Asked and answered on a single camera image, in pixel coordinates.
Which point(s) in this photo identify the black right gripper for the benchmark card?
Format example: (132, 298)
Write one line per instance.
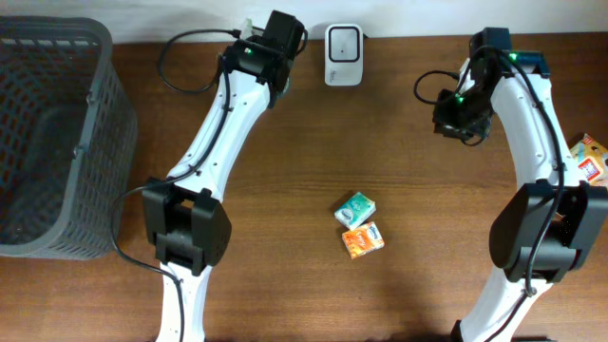
(446, 123)

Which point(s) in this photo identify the yellow snack bag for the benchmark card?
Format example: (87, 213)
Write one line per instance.
(591, 159)

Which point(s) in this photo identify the teal tissue pack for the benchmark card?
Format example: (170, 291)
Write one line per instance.
(355, 211)

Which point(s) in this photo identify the orange tissue pack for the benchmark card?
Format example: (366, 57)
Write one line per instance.
(363, 240)

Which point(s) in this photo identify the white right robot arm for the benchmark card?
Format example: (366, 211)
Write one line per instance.
(552, 222)

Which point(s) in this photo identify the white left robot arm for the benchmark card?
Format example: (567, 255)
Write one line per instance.
(184, 218)

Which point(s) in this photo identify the white barcode scanner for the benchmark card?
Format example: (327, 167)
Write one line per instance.
(344, 56)

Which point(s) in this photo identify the grey plastic mesh basket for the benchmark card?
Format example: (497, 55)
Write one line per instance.
(68, 137)

